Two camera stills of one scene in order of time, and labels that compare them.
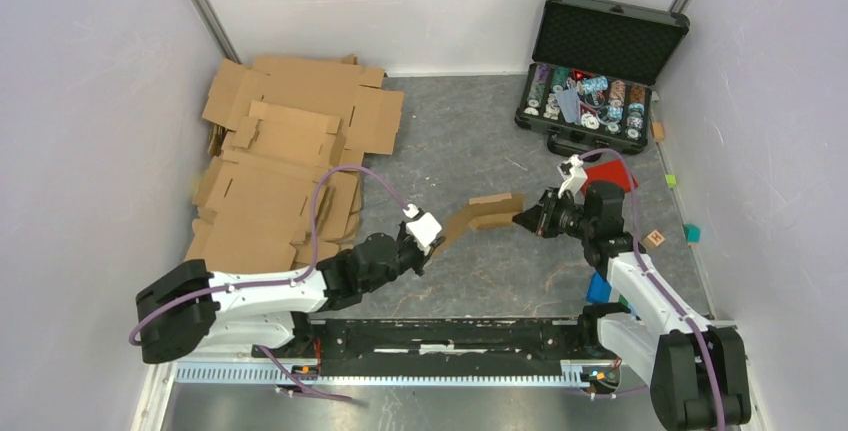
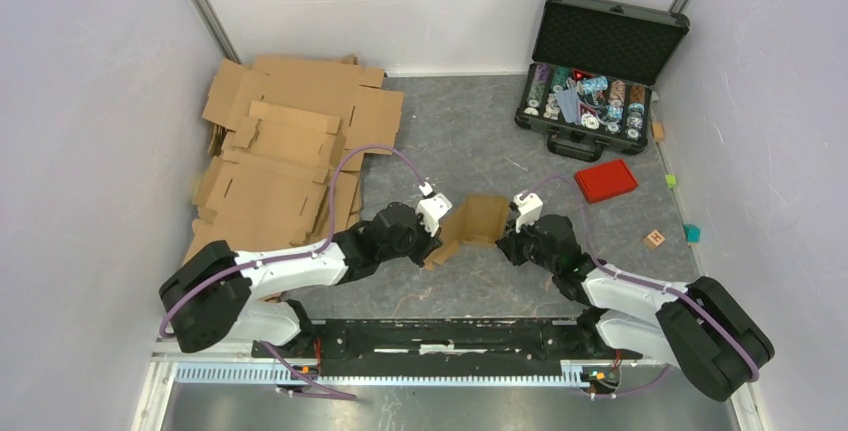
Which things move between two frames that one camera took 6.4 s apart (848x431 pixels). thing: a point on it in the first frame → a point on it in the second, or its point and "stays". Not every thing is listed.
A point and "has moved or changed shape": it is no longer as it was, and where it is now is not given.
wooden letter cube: x=654 y=239 stays
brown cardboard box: x=483 y=212 has moved or changed shape
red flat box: x=613 y=171 stays
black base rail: x=456 y=345 stays
